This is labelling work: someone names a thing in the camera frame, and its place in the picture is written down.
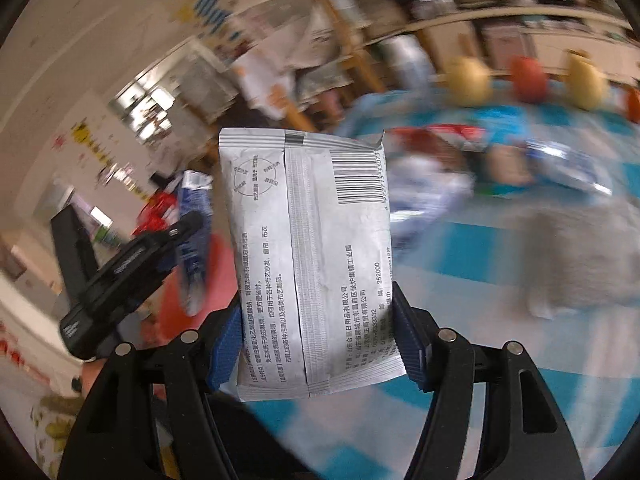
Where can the left hand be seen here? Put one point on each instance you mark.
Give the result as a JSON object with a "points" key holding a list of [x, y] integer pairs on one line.
{"points": [[89, 372]]}

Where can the silver foil packet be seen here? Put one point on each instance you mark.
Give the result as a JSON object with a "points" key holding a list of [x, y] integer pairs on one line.
{"points": [[310, 224]]}

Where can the orange tangerine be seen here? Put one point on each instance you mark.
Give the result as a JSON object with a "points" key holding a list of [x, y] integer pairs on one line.
{"points": [[633, 105]]}

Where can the red crumpled wrapper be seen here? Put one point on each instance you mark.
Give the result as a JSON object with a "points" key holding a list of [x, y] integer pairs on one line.
{"points": [[439, 139]]}

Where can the large yellow pear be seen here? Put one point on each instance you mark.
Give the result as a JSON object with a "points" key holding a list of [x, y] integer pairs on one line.
{"points": [[469, 81]]}

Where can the blue checkered tablecloth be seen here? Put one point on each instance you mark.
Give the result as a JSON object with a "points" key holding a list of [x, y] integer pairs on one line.
{"points": [[465, 269]]}

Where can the red apple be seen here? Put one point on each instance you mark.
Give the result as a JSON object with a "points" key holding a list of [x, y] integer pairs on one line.
{"points": [[529, 81]]}

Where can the white plastic bottle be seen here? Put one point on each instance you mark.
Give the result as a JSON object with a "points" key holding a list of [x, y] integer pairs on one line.
{"points": [[410, 64]]}

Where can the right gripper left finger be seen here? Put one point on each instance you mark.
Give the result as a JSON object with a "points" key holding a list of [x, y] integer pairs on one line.
{"points": [[115, 433]]}

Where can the small yellow pear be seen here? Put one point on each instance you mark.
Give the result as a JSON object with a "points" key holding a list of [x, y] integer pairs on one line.
{"points": [[585, 83]]}

